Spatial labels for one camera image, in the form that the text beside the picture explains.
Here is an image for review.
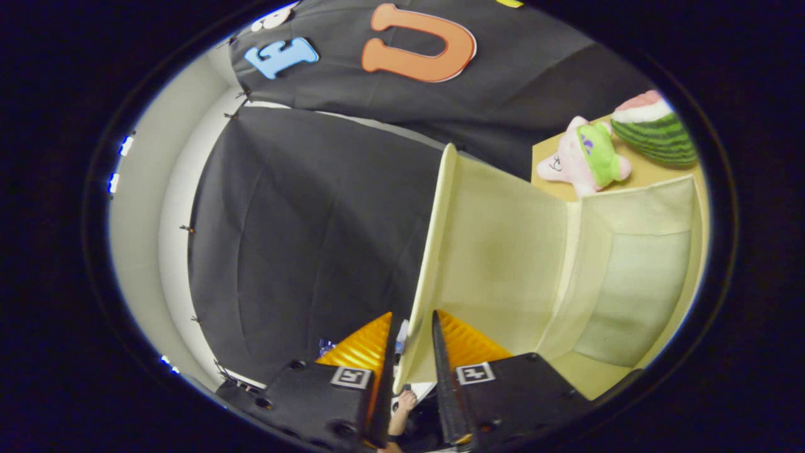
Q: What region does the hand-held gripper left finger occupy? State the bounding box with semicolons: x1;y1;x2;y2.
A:
215;311;397;450

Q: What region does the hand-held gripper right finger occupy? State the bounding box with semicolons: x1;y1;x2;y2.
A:
431;310;595;449

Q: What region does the cream fabric storage box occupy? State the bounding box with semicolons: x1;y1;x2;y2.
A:
393;143;708;400

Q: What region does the black backdrop cloth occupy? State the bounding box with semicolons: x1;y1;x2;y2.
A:
187;0;655;384

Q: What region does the pink plush toy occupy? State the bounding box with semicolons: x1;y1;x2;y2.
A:
536;116;633;199

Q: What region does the watermelon slice plush toy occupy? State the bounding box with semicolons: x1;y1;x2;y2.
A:
610;89;699;169

